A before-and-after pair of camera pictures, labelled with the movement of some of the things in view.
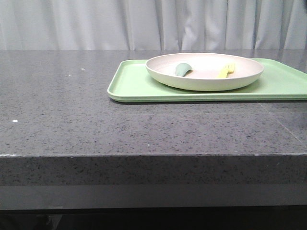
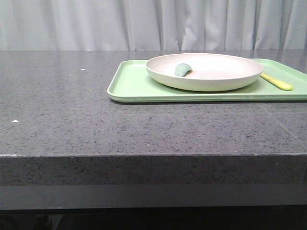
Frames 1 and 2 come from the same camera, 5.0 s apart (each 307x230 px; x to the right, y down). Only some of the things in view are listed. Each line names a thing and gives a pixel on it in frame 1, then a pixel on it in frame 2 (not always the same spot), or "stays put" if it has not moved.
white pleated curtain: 152,25 stays put
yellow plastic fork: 228,68 -> 282,85
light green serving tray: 281,79 stays put
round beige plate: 200,72 stays put
